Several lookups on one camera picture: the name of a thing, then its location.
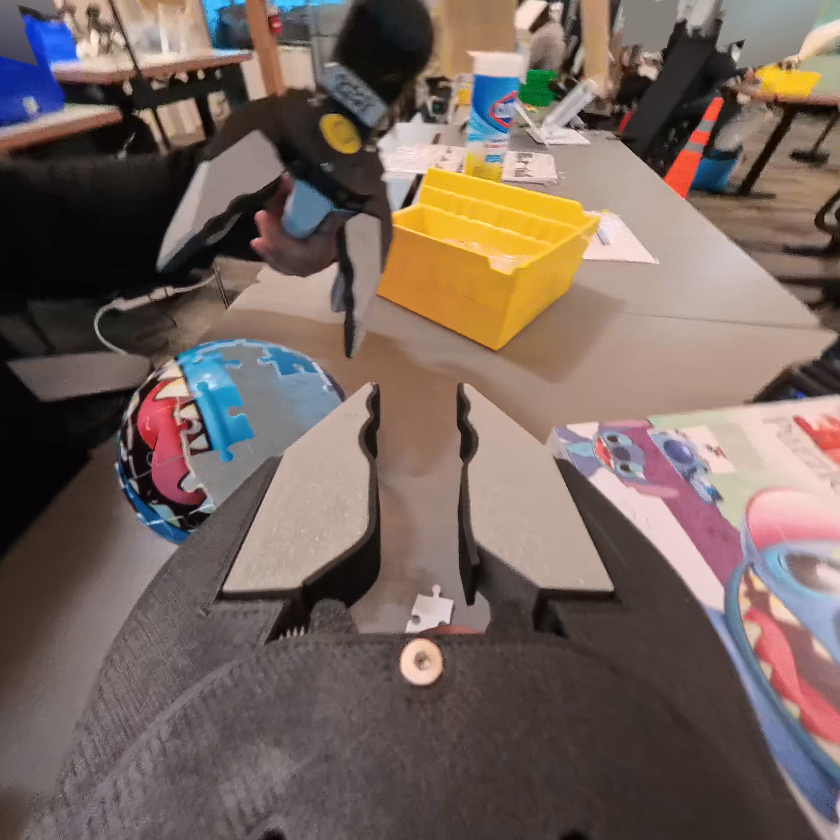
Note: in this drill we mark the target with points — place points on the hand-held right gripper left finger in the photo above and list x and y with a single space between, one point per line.
308 518

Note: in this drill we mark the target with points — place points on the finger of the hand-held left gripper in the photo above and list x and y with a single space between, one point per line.
364 262
223 184

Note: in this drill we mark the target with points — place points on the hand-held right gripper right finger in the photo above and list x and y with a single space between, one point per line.
525 525

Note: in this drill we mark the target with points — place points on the blue puzzle ball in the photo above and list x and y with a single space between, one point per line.
262 420

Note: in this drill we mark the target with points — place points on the white puzzle piece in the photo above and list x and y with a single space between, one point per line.
430 610

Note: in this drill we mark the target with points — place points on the printed cardboard puzzle box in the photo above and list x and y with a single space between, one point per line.
695 525

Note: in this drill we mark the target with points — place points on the person's left hand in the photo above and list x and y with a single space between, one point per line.
295 256

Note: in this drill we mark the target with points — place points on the yellow plastic bin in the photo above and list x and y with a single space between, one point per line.
472 282

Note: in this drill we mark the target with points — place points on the wooden background table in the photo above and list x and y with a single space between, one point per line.
794 105
164 65

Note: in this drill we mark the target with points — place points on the blue wipes canister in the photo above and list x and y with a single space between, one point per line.
492 105

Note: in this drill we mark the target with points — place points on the blue plastic bin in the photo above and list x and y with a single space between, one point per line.
26 85

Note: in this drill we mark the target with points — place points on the green brick plate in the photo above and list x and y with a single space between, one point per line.
538 85

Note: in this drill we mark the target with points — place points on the grey chair armrest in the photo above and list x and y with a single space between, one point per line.
79 374

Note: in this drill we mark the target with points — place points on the white plastic rack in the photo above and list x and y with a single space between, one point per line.
564 111

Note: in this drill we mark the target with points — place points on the white paper sheet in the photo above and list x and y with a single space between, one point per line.
617 239

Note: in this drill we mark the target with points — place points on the black device with display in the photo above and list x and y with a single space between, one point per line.
804 380

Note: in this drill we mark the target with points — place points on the orange traffic cone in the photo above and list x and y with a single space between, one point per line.
695 151

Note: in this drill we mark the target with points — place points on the black office chair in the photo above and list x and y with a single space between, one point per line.
676 85

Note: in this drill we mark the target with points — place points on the small yellow bin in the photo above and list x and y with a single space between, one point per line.
787 80

